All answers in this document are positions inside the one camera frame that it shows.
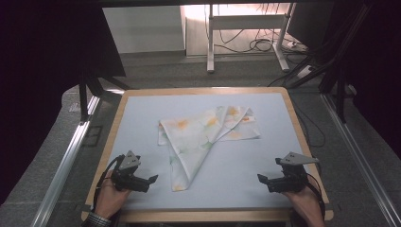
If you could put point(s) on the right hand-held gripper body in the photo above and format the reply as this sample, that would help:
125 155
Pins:
291 183

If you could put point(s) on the white power strip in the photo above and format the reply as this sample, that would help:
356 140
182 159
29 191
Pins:
305 72

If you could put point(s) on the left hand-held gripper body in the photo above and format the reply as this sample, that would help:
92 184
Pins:
129 181

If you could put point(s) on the white cabinet panel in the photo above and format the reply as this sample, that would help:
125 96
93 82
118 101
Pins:
143 30

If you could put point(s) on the black curtain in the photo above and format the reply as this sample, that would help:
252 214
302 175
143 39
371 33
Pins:
47 63

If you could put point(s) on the black metal stand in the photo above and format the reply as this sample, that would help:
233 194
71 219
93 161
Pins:
340 97
83 101

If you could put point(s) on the person's left hand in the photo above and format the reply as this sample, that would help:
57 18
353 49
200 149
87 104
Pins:
108 200

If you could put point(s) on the person's right hand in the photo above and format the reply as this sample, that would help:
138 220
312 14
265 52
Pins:
309 208

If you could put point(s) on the white leaf-print pillowcase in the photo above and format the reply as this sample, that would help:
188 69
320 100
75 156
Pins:
192 138

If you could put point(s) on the white desk frame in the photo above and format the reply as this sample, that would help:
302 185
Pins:
246 22

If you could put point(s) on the dark floor grate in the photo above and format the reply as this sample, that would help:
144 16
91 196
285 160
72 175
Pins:
93 135

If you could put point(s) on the pale blue table mat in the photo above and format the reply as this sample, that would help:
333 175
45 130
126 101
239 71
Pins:
142 113

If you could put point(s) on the aluminium floor rail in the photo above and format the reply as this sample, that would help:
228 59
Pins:
67 160
362 157

